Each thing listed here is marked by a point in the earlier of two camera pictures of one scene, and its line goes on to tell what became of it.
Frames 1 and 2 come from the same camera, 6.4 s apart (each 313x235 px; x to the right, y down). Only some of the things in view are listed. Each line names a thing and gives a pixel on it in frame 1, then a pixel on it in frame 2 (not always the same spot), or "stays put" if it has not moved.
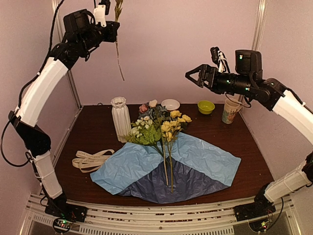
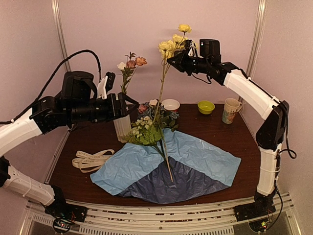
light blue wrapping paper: (131, 160) stays put
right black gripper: (206, 77) to (184, 61)
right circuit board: (259, 225) stays put
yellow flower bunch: (168, 129) to (165, 49)
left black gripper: (113, 27) to (122, 110)
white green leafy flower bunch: (147, 131) stays put
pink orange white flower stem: (118, 9) to (128, 69)
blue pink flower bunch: (153, 111) stays put
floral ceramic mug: (231, 107) stays put
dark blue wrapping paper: (188, 183) stays put
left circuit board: (62, 225) stays put
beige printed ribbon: (87, 162) stays put
